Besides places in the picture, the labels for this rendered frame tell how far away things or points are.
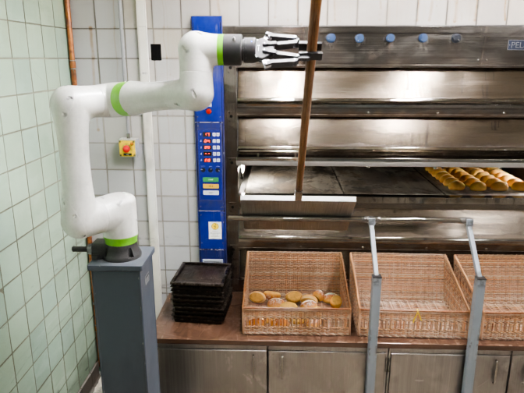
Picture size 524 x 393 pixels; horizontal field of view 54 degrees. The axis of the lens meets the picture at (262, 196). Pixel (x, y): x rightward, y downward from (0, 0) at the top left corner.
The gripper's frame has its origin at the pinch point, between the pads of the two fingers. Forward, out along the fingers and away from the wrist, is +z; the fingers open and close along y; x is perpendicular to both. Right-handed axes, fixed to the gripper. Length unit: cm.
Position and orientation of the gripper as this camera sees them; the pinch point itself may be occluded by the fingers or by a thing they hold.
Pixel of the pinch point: (310, 51)
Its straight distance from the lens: 161.5
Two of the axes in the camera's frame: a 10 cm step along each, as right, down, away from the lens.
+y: -0.3, 9.0, -4.4
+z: 10.0, 0.2, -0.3
